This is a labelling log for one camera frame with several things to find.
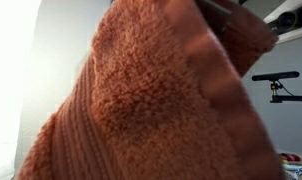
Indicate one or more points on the small colourful objects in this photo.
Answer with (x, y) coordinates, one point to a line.
(289, 157)

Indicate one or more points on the orange towel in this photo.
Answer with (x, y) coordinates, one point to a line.
(141, 100)

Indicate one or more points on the tennis racket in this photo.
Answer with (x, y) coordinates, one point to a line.
(299, 171)

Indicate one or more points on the black stereo camera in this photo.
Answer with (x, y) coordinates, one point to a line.
(274, 76)

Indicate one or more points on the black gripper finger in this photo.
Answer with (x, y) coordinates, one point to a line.
(216, 13)

